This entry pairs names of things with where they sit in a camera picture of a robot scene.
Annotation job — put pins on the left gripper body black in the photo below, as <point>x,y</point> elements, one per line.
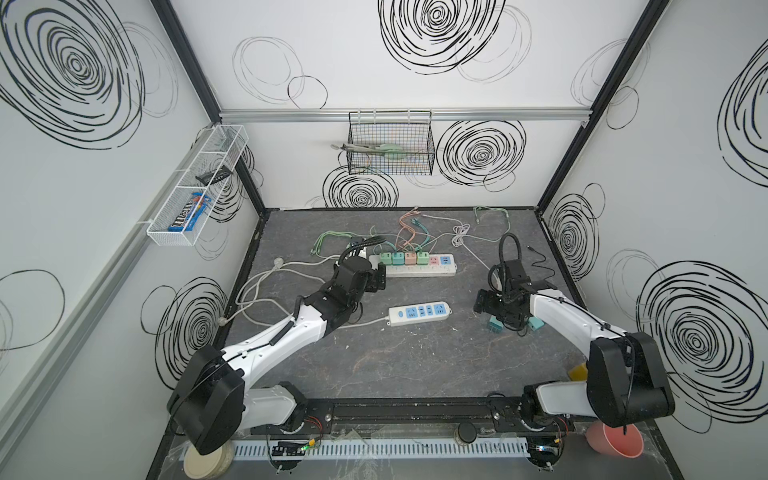
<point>377,276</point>

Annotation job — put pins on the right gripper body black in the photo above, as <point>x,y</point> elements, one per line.
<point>489,303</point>

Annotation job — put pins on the green charger plug with cable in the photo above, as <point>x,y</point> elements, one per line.
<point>353,238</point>

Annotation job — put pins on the pink charger plug with cable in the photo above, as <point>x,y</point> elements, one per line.
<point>405,237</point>

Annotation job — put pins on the large multicolour power strip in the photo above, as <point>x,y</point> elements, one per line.
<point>438,265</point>

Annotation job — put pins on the small blue white power strip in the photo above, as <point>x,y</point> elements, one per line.
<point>418,313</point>

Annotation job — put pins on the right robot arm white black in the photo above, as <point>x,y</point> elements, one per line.
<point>626,379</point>

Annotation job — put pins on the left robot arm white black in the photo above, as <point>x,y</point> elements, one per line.
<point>215,398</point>

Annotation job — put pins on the yellow jar black lid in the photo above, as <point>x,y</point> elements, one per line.
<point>579,373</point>

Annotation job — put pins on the green kitchen tongs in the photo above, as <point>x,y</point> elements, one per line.
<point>386,150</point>

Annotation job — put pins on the black round knob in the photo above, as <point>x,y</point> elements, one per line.
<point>466,433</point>

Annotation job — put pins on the black remote control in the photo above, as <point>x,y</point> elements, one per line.
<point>214,176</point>

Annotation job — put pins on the blue candy packet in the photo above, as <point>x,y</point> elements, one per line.
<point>186,219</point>

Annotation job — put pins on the pink plastic cup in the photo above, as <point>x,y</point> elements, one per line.
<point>625,442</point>

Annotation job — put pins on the round beige lid container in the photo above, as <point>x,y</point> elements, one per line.
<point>208,466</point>

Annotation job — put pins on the black front rail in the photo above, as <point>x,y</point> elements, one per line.
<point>420,411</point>

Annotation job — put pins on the black wire basket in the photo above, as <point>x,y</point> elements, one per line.
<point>392,142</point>

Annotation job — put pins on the white wire shelf basket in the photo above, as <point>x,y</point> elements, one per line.
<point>217,145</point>

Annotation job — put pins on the white slotted cable duct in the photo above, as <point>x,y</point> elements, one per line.
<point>398,449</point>

